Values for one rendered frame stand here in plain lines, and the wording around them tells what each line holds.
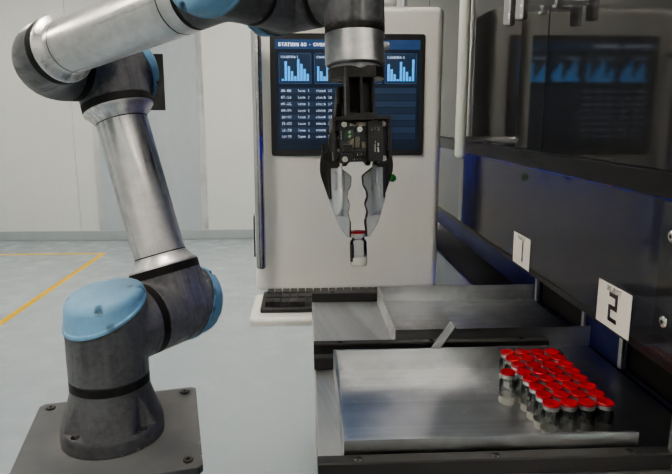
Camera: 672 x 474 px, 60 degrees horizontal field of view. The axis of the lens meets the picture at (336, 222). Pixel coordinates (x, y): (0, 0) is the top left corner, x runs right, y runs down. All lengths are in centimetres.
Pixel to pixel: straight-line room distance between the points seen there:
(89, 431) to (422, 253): 100
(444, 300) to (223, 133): 504
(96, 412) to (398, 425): 43
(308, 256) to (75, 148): 512
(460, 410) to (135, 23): 65
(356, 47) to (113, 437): 63
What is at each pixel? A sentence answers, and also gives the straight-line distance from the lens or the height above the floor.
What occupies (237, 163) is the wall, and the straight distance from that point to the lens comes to 616.
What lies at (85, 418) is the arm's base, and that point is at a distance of 95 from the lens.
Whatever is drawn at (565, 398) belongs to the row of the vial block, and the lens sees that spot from 81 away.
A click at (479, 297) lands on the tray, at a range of 131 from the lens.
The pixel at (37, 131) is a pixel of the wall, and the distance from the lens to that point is 667.
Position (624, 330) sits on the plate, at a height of 100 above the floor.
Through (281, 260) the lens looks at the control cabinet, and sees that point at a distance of 160.
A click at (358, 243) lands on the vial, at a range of 76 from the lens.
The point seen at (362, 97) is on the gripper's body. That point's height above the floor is 129.
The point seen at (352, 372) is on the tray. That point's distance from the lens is 94.
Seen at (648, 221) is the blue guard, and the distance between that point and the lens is 80.
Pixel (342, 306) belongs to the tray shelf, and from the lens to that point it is 124.
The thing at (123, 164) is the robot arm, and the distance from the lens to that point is 102.
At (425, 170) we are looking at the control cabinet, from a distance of 159.
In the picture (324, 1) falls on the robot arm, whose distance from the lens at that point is 76.
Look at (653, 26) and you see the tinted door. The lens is 84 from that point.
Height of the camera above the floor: 127
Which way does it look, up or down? 10 degrees down
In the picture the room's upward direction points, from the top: straight up
